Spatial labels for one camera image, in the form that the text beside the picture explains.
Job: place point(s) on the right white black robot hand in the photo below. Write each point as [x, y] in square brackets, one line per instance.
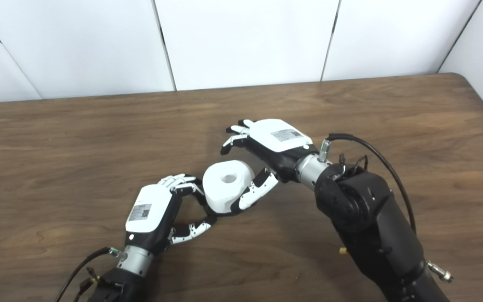
[279, 136]

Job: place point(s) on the black flanged holder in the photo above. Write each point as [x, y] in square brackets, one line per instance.
[224, 213]

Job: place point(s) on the round white plastic piece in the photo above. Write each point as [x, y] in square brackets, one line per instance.
[220, 193]

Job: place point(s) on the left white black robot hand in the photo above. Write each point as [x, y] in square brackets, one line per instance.
[151, 207]

